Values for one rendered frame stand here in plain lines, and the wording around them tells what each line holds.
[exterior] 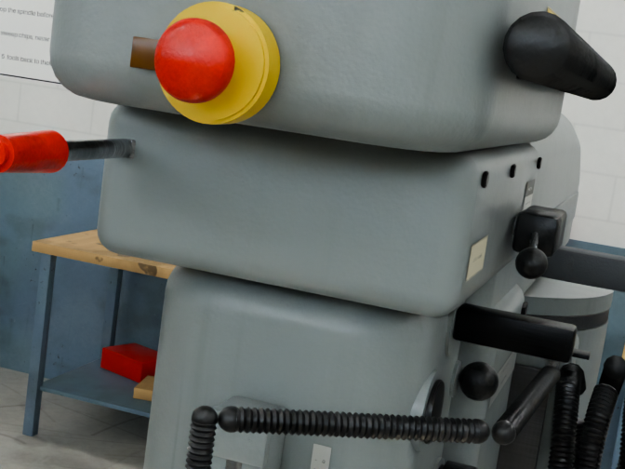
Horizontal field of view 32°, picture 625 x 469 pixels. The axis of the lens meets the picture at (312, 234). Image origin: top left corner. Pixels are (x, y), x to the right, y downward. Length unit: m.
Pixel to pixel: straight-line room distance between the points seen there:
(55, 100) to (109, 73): 5.18
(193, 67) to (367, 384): 0.27
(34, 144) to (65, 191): 5.16
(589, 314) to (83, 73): 0.79
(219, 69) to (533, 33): 0.16
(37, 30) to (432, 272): 5.26
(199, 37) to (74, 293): 5.28
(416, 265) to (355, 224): 0.04
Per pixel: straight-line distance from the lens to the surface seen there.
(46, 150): 0.60
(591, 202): 4.96
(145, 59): 0.58
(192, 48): 0.52
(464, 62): 0.55
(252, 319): 0.71
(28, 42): 5.87
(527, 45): 0.56
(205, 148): 0.67
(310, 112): 0.55
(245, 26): 0.54
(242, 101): 0.54
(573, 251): 1.04
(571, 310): 1.24
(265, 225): 0.66
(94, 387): 5.10
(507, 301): 0.95
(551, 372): 0.76
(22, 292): 5.94
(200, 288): 0.73
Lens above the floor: 1.76
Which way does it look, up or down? 8 degrees down
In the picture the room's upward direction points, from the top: 8 degrees clockwise
